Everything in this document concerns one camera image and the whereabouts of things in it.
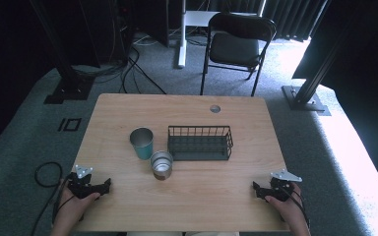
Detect black wire basket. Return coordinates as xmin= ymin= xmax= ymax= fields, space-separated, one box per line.
xmin=166 ymin=125 xmax=234 ymax=162

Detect grey metal cup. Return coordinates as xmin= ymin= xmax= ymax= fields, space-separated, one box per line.
xmin=149 ymin=149 xmax=174 ymax=181

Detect person's left hand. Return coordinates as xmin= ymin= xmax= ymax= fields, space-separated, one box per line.
xmin=56 ymin=179 xmax=101 ymax=228

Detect hand-held gripper cable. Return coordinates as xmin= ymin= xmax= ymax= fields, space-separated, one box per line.
xmin=30 ymin=161 xmax=75 ymax=236
xmin=284 ymin=186 xmax=311 ymax=229

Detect black floor cables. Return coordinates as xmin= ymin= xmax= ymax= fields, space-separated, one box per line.
xmin=72 ymin=30 xmax=167 ymax=96

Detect person's right hand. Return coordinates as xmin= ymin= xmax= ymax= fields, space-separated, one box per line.
xmin=264 ymin=182 xmax=305 ymax=226

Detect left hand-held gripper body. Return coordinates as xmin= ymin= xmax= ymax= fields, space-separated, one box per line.
xmin=66 ymin=164 xmax=105 ymax=200

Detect dark pleated curtain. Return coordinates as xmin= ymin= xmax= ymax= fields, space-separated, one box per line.
xmin=186 ymin=0 xmax=330 ymax=43

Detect left hand-held gripper cable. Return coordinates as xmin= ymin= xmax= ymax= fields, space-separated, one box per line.
xmin=30 ymin=161 xmax=75 ymax=236

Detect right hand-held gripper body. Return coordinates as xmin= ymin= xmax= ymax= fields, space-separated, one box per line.
xmin=260 ymin=168 xmax=303 ymax=203

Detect teal metal cup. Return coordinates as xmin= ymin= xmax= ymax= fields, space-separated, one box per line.
xmin=129 ymin=127 xmax=155 ymax=161

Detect black folding chair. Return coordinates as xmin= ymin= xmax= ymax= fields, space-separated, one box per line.
xmin=200 ymin=12 xmax=278 ymax=97

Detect black curtain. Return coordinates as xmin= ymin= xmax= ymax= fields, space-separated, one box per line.
xmin=291 ymin=0 xmax=378 ymax=198

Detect right hand-held gripper cable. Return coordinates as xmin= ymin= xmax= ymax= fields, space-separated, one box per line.
xmin=284 ymin=186 xmax=311 ymax=229

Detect black metal stand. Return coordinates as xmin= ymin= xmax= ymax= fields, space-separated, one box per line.
xmin=29 ymin=0 xmax=96 ymax=105
xmin=281 ymin=0 xmax=333 ymax=117

